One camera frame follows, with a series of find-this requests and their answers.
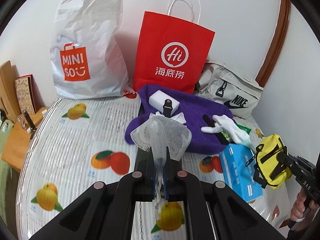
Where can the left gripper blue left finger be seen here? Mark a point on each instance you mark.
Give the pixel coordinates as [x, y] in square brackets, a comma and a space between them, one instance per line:
[151, 176]

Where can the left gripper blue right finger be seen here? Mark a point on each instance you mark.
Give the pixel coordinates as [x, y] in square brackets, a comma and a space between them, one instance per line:
[170, 170]

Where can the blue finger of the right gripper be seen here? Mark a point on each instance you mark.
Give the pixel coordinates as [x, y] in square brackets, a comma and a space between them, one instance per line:
[288, 161]

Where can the yellow black pouch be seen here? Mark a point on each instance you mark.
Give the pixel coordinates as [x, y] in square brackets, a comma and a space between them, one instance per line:
[268, 171]

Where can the white mesh bath sponge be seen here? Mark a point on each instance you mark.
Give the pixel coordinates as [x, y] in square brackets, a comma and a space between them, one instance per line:
[166, 139]

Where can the dark green sachet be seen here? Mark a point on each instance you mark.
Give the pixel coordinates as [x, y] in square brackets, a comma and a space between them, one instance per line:
[244, 128]

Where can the blue tissue pack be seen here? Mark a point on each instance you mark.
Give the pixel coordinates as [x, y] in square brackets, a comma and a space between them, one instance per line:
[238, 170]

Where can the white glove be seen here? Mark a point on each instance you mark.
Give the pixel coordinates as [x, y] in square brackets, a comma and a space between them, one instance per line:
[217, 124]

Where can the white sponge block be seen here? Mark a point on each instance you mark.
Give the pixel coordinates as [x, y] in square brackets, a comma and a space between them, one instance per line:
[163, 103]

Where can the green wet wipes pack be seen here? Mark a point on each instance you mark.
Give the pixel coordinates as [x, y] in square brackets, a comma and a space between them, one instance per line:
[227, 136]

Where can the person's right hand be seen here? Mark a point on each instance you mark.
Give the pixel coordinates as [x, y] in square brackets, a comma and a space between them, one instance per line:
[299, 208]

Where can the purple towel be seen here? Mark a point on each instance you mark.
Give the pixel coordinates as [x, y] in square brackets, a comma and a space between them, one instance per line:
[189, 112]

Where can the grey Nike bag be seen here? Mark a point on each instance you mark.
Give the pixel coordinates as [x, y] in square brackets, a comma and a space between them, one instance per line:
[230, 87]

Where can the fruit pattern tablecloth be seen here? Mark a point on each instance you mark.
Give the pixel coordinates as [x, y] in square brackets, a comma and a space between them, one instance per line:
[61, 152]

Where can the red Haidilao paper bag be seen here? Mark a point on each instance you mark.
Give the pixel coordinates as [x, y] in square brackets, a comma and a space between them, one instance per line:
[171, 52]

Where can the white Miniso plastic bag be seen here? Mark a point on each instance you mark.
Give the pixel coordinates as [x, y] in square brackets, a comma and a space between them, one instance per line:
[86, 60]

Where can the wooden nightstand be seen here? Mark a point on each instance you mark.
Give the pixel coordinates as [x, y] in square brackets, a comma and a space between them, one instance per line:
[14, 143]

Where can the small glass bottle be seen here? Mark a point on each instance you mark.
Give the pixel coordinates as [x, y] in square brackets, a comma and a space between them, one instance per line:
[21, 120]

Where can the green blanket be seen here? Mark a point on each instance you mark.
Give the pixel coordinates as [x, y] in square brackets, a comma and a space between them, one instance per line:
[7, 175]

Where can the patterned notebook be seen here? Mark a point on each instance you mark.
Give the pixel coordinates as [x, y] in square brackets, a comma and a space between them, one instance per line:
[25, 93]

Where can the wooden headboard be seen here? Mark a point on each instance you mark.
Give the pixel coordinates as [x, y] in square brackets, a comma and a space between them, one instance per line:
[9, 103]

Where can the brown wooden door frame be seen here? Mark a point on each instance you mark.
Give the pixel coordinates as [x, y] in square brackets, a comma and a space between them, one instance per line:
[276, 44]

